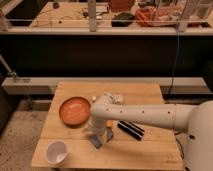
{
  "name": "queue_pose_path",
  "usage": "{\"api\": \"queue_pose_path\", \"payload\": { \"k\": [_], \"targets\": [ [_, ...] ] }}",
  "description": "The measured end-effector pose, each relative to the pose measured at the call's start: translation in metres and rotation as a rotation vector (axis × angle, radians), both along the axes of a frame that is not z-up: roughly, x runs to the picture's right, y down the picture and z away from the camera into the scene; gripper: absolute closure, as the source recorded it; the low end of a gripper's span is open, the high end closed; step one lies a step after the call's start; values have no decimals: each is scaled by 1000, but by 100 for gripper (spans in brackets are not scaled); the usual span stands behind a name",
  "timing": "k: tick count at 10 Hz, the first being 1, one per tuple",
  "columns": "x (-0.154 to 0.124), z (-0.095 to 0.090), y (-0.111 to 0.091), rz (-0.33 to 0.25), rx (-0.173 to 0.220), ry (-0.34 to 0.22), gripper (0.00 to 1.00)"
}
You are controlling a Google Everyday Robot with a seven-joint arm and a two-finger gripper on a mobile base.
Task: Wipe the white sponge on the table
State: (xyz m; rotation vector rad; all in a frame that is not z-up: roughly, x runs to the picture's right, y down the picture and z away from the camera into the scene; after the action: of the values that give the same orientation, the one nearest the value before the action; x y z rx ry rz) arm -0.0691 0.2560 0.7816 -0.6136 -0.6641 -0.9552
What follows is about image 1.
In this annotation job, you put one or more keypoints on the orange carrot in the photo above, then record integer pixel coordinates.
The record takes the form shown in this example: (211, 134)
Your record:
(110, 123)

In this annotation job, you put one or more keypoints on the orange crate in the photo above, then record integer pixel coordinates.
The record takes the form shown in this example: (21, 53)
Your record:
(154, 17)

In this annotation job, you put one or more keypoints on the orange bowl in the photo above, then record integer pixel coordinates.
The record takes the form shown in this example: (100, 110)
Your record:
(74, 111)

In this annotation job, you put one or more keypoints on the metal clamp bracket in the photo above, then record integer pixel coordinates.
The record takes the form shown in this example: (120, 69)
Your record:
(12, 73)

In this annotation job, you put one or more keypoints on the white cup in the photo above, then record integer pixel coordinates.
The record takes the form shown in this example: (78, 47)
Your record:
(56, 152)

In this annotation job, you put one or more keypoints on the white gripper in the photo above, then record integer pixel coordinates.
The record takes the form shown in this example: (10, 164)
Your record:
(99, 129)

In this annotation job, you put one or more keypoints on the black bag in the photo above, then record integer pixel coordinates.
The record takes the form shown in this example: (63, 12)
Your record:
(123, 19)

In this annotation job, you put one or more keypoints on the black rectangular block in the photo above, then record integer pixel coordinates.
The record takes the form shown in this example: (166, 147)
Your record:
(131, 129)

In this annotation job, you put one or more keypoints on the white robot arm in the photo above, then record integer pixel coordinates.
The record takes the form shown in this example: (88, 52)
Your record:
(194, 120)

